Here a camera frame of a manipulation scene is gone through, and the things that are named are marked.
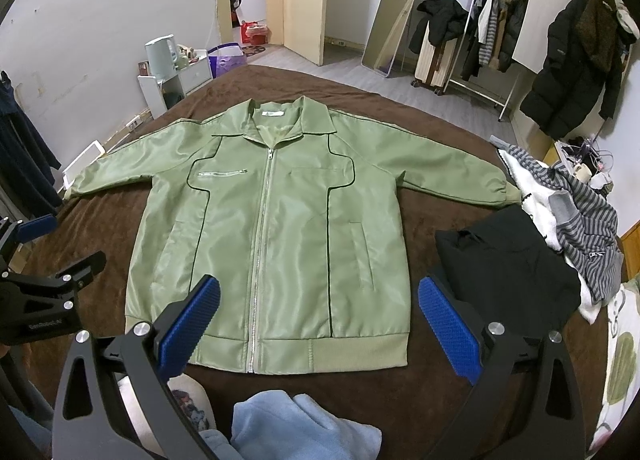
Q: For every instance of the white flat box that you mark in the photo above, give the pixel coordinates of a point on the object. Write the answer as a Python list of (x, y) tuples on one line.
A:
[(85, 158)]

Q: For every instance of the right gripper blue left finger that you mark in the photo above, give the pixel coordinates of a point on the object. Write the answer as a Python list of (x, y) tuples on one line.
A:
[(170, 340)]

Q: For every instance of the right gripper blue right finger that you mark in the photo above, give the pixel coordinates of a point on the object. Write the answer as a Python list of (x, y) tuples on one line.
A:
[(467, 340)]

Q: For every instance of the dark navy hanging clothes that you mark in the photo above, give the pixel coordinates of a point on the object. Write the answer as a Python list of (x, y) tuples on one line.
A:
[(26, 160)]

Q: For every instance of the pale green humidifier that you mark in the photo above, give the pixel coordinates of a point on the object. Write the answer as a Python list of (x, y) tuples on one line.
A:
[(162, 56)]

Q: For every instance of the green zip-up jacket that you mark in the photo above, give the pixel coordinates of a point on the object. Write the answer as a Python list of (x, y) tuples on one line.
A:
[(293, 208)]

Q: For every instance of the beige suitcase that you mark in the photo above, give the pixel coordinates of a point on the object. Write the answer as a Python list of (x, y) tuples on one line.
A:
[(435, 64)]

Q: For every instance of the black jacket on suitcase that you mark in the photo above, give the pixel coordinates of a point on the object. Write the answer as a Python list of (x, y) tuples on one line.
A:
[(443, 20)]

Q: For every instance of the white garment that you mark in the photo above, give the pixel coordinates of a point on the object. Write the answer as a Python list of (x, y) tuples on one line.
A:
[(545, 224)]

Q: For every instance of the standing floor mirror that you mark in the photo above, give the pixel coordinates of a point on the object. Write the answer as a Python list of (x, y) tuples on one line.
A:
[(386, 32)]

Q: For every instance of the red bag in hallway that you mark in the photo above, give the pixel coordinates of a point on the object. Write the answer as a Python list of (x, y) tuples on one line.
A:
[(254, 33)]

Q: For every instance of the purple plastic bag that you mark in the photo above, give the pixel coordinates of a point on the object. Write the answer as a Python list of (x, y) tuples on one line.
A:
[(225, 58)]

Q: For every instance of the clothes hanging on rack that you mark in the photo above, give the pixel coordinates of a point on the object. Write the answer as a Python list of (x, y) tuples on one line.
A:
[(494, 29)]

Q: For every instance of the white bedside cabinet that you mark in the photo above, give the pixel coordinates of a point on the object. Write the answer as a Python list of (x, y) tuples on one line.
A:
[(161, 95)]

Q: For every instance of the bear print pillow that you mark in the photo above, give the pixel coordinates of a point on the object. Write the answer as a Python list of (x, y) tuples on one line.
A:
[(622, 367)]

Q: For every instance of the grey striped hoodie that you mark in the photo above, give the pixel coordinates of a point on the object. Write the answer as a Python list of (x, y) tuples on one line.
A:
[(585, 224)]

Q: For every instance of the brown bed blanket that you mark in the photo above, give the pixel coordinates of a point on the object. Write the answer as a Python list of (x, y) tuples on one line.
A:
[(411, 405)]

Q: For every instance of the black folded garment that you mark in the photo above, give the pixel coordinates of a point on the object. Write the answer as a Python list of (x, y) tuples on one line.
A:
[(502, 266)]

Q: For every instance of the black long down coat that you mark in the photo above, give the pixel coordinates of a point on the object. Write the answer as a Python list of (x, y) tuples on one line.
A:
[(588, 46)]

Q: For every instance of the white power strip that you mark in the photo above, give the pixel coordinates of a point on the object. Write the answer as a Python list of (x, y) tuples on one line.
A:
[(134, 123)]

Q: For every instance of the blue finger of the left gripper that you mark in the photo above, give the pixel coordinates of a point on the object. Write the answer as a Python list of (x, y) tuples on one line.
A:
[(28, 231)]

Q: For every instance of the metal clothes rack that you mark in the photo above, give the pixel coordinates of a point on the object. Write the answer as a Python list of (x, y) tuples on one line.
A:
[(493, 87)]

